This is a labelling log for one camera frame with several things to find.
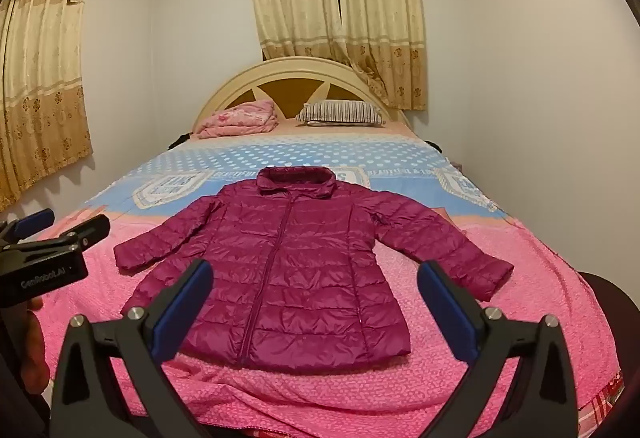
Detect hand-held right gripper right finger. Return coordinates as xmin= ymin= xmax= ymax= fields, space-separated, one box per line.
xmin=417 ymin=261 xmax=581 ymax=438

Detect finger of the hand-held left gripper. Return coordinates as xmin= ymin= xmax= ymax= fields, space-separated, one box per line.
xmin=35 ymin=214 xmax=111 ymax=253
xmin=0 ymin=209 xmax=55 ymax=245

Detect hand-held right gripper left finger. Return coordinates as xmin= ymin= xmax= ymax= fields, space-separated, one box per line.
xmin=49 ymin=259 xmax=215 ymax=438

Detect magenta quilted down jacket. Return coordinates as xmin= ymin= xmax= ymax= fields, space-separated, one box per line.
xmin=113 ymin=166 xmax=515 ymax=367

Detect person's left hand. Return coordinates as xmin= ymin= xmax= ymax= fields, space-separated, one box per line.
xmin=19 ymin=296 xmax=52 ymax=396

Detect pink and blue printed blanket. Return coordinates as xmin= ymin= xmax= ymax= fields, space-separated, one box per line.
xmin=34 ymin=120 xmax=628 ymax=438

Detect beige floral side window curtain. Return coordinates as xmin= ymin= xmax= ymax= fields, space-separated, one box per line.
xmin=0 ymin=0 xmax=96 ymax=215

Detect dark brown round object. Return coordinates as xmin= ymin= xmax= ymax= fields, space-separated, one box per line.
xmin=581 ymin=270 xmax=640 ymax=371

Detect folded pink floral quilt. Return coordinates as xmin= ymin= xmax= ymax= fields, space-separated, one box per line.
xmin=193 ymin=99 xmax=280 ymax=140

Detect striped pillow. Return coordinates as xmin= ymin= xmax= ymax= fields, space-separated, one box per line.
xmin=295 ymin=100 xmax=387 ymax=127

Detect cream arched bed headboard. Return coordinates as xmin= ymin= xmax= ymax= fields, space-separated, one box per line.
xmin=192 ymin=57 xmax=412 ymax=135

